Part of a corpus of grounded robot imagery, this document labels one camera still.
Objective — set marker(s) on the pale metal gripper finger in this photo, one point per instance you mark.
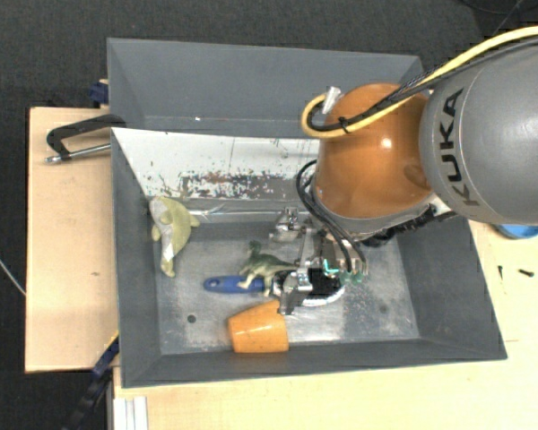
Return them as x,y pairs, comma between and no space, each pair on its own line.
292,290
288,225

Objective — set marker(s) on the green toy dinosaur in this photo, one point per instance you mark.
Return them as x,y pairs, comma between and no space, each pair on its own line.
264,264

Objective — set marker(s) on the orange cup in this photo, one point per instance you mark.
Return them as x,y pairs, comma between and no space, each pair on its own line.
257,329

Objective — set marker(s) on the grey metal bin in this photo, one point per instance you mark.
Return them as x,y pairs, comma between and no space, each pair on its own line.
376,329

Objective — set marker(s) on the yellow-green plush toy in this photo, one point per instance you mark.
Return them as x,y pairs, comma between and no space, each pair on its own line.
176,231

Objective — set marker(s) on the brown cardboard board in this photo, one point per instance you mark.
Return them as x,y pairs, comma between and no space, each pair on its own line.
67,249

